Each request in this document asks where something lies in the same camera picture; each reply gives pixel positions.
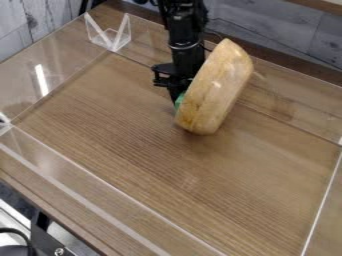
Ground black cable bottom left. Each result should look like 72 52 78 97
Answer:
0 226 44 256

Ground round wooden bowl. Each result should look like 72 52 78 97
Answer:
175 39 254 135

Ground green rectangular stick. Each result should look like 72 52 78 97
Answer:
174 92 186 110

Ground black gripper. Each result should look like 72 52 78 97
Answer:
151 43 205 102

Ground clear acrylic corner bracket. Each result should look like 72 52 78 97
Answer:
84 13 131 52

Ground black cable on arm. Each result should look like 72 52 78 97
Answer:
201 31 225 54

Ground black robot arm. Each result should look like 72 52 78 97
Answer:
151 0 209 103

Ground black table leg bracket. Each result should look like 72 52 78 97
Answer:
31 211 76 256

